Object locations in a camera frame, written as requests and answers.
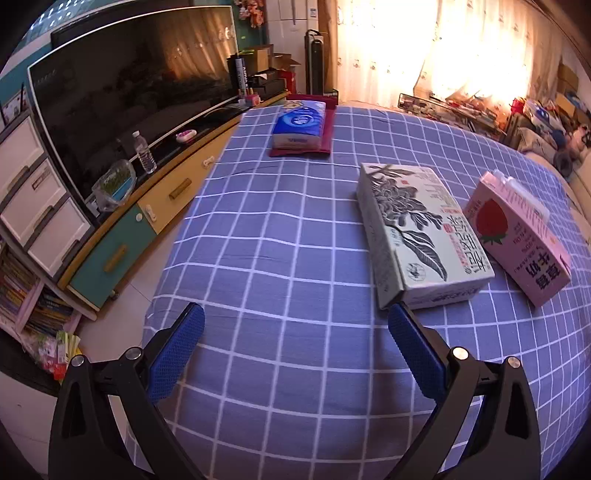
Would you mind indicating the pink milk carton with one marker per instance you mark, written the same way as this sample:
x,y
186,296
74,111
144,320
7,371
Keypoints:
x,y
512,235

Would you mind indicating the yellow teal television cabinet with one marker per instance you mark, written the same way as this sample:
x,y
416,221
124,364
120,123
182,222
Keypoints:
x,y
134,235

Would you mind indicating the dark red flat box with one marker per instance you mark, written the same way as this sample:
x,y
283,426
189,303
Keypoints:
x,y
325,143

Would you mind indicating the tall brown board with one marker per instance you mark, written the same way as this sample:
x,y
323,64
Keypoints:
x,y
328,46

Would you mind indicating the artificial flower decoration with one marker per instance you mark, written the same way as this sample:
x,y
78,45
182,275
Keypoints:
x,y
251,11

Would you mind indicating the clear water bottle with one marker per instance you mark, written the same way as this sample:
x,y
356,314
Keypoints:
x,y
145,154

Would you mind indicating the black printed tube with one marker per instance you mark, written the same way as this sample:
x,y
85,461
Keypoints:
x,y
241,76

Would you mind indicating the sheer window curtain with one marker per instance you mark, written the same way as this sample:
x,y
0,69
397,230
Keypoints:
x,y
392,46

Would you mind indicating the beige sofa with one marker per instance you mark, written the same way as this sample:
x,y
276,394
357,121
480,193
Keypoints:
x,y
579,194

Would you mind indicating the green flower print box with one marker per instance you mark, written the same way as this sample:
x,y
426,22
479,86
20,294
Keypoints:
x,y
415,230

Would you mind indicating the blue tissue pack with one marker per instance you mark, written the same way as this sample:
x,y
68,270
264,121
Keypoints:
x,y
298,124

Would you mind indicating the stack of cardboard boxes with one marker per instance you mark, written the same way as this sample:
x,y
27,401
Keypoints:
x,y
568,87

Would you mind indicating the colourful packets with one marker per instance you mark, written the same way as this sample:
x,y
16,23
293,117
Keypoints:
x,y
53,355

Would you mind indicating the black flat television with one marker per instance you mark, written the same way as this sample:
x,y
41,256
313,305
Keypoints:
x,y
129,92

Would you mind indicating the pink white small case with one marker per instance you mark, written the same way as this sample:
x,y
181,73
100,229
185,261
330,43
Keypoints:
x,y
186,136

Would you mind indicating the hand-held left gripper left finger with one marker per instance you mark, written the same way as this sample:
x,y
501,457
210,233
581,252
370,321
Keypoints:
x,y
178,350

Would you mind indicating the black neck pillow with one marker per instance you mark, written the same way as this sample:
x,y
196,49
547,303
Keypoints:
x,y
563,164

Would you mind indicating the blue checked tablecloth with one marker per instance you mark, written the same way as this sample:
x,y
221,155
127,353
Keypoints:
x,y
286,230

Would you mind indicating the row of books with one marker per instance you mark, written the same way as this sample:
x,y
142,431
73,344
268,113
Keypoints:
x,y
18,286

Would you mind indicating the black tower fan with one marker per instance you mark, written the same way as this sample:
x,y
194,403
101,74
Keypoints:
x,y
315,64

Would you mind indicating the black storage box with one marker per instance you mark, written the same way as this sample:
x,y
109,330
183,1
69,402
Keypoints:
x,y
270,87

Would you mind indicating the cluttered glass table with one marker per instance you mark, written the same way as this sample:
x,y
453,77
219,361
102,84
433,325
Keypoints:
x,y
452,110

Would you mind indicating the white refrigerator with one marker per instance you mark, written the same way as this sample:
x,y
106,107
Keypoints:
x,y
291,18

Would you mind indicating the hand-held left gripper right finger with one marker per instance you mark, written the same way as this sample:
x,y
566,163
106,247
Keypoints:
x,y
415,355

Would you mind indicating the white drawer unit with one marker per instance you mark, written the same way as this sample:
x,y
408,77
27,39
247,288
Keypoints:
x,y
46,212

